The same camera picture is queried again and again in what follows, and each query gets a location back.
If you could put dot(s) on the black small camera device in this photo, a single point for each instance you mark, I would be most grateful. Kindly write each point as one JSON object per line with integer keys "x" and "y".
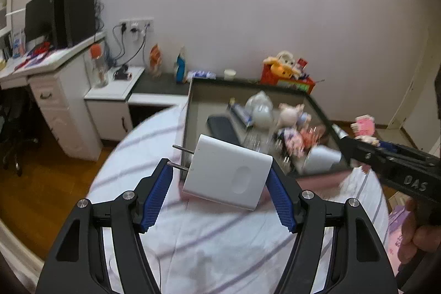
{"x": 122, "y": 73}

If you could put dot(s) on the white round toy figure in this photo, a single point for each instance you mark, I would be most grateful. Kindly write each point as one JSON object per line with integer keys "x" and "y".
{"x": 261, "y": 109}

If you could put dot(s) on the clear glass light bulb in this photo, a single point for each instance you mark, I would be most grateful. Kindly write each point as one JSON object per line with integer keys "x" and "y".
{"x": 259, "y": 140}

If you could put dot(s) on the wet wipes pack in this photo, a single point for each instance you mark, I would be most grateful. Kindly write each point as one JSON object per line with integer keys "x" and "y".
{"x": 200, "y": 74}

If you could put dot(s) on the white low cabinet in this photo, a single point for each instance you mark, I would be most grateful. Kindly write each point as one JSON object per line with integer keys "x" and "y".
{"x": 108, "y": 106}

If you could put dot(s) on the person's right hand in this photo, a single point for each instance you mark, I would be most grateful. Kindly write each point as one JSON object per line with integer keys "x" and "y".
{"x": 416, "y": 237}

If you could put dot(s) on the pink pig doll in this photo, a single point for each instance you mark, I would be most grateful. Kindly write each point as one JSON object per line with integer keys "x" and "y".
{"x": 292, "y": 117}

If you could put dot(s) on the red toy box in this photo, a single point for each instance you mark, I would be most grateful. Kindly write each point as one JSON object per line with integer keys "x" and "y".
{"x": 307, "y": 85}

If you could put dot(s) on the white paper cup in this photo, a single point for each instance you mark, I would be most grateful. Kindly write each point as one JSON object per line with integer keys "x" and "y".
{"x": 229, "y": 74}

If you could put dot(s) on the blue white snack bag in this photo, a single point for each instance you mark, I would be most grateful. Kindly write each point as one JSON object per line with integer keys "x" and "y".
{"x": 180, "y": 66}

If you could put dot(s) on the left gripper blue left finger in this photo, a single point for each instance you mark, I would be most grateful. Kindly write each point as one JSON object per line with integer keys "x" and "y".
{"x": 152, "y": 191}

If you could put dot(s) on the pink black storage box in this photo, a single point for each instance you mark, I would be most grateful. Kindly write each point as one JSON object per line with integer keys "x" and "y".
{"x": 209, "y": 97}

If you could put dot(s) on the black computer monitor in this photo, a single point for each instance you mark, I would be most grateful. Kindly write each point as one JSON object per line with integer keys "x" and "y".
{"x": 38, "y": 19}

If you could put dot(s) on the black remote control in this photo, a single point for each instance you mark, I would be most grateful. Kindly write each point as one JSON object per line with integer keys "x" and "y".
{"x": 220, "y": 127}

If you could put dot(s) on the white wall power strip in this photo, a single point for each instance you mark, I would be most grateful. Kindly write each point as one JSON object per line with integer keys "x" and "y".
{"x": 139, "y": 24}

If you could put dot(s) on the orange snack bag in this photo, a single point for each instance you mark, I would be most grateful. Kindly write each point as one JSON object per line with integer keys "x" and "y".
{"x": 155, "y": 61}

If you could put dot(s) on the yellow white plush toy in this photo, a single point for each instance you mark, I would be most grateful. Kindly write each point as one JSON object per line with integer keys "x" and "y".
{"x": 283, "y": 65}

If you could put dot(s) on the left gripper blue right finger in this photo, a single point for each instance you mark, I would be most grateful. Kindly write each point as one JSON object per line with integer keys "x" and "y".
{"x": 285, "y": 195}

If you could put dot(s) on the white power adapter plug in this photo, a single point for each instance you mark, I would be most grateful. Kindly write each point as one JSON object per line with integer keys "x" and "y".
{"x": 225, "y": 173}

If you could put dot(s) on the clear bottle orange cap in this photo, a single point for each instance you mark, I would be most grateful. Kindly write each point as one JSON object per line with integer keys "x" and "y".
{"x": 99, "y": 67}

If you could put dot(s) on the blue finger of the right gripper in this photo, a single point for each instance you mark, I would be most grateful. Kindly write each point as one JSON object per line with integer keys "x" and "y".
{"x": 389, "y": 146}
{"x": 354, "y": 149}

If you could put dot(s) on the white striped quilt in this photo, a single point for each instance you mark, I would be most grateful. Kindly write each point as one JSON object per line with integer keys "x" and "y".
{"x": 195, "y": 246}

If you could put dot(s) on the pink block bird figure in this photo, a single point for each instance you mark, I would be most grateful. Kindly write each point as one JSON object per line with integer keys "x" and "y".
{"x": 364, "y": 130}

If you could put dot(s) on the pink block toy figure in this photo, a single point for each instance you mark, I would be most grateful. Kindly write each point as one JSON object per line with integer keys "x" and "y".
{"x": 292, "y": 141}

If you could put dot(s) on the white desk with drawers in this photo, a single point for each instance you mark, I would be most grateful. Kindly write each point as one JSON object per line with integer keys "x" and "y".
{"x": 59, "y": 84}

